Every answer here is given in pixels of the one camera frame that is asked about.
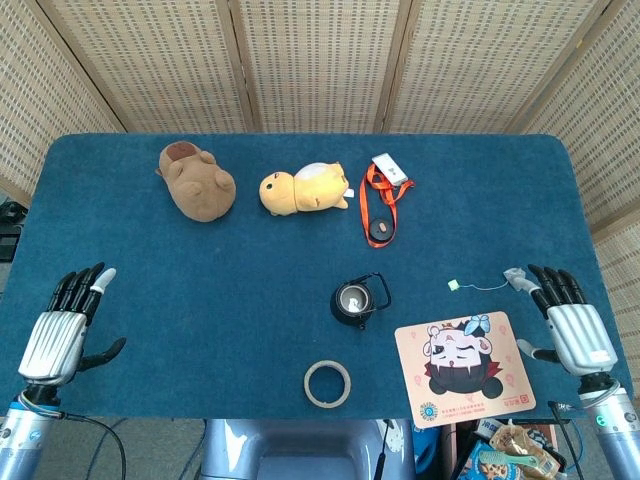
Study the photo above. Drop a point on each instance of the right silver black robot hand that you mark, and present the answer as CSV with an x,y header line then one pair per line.
x,y
580,340

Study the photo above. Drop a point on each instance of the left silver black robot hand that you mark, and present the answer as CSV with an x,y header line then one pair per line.
x,y
52,345

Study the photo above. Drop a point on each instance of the tea bag with green tag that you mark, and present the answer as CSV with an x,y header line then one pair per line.
x,y
512,274

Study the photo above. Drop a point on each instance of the snack packages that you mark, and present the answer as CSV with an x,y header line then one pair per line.
x,y
530,450

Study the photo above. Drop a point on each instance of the round grey disc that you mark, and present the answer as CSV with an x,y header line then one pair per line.
x,y
375,233

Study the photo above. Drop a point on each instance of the black equipment beside table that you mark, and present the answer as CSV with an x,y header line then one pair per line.
x,y
7,240

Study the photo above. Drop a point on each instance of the cartoon girl mouse pad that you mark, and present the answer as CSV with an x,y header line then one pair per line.
x,y
465,370

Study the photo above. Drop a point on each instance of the green plastic comb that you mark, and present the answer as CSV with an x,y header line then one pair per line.
x,y
500,459

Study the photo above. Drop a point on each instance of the blue cookie box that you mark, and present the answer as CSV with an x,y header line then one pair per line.
x,y
480,470

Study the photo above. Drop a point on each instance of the blue carpet table cover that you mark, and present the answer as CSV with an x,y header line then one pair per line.
x,y
225,300

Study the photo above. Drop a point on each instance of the brown capybara plush toy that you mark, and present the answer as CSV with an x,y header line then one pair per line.
x,y
197,187

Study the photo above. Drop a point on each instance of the white badge card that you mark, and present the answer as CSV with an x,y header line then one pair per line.
x,y
390,169

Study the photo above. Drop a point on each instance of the clear packing tape roll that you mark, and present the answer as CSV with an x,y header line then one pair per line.
x,y
307,385

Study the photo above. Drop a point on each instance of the silver robot torso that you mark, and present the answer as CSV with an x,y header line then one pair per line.
x,y
300,450

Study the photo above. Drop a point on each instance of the yellow bear plush toy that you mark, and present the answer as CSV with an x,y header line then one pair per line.
x,y
310,190

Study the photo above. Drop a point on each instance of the woven folding screen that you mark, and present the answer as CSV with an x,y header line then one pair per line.
x,y
320,60

